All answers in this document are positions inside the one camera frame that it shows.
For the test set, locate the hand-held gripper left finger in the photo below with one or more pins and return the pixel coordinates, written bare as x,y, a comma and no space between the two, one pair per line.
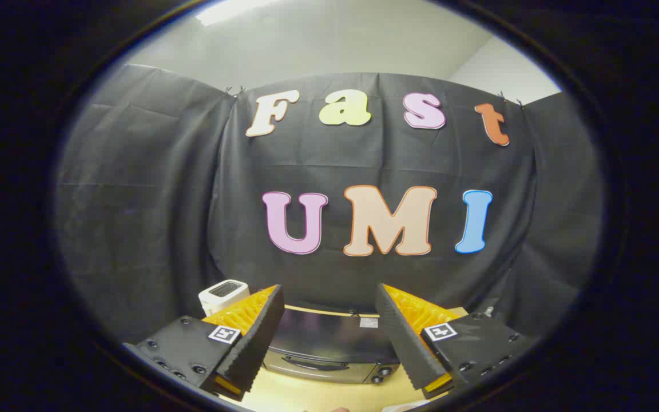
258,337

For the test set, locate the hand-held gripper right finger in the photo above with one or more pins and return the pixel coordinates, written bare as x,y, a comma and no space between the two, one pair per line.
401,337

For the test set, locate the white bread toaster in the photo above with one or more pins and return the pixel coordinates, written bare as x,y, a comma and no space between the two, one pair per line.
221,294

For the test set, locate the black toaster oven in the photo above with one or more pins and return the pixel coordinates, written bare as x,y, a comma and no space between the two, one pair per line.
329,343

